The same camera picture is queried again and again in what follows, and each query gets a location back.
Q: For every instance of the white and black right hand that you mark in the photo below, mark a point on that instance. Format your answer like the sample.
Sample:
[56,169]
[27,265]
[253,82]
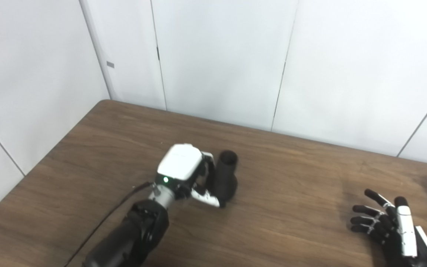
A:
[395,237]

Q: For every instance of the white and black left hand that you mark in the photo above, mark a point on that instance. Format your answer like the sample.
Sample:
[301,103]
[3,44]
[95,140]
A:
[180,163]

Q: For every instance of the black flared nozzle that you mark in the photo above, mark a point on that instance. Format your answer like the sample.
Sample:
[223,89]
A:
[225,181]

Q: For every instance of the small grey wall sticker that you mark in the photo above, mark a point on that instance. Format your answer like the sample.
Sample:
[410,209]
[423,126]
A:
[110,64]

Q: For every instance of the white wall trim strip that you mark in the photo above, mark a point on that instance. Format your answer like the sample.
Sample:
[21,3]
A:
[95,44]

